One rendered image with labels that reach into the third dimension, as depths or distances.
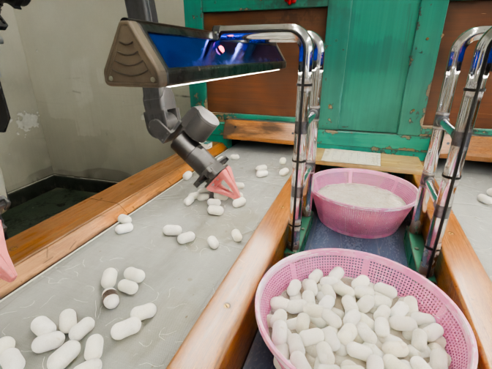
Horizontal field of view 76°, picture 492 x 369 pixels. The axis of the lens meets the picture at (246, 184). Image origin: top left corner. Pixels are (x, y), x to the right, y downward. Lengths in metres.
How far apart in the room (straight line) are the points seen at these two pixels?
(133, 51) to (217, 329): 0.34
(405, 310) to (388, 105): 0.73
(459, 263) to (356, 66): 0.69
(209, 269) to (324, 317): 0.20
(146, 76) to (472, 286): 0.53
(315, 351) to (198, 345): 0.15
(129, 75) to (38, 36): 2.55
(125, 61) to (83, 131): 2.43
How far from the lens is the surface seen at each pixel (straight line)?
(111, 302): 0.50
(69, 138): 2.94
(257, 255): 0.54
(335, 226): 0.80
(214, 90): 1.23
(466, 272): 0.61
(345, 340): 0.46
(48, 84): 2.95
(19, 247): 0.68
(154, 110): 0.77
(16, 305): 0.59
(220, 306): 0.45
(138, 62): 0.39
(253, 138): 1.12
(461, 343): 0.50
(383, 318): 0.50
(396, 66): 1.11
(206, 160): 0.74
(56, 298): 0.57
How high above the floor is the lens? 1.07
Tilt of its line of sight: 22 degrees down
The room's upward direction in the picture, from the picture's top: straight up
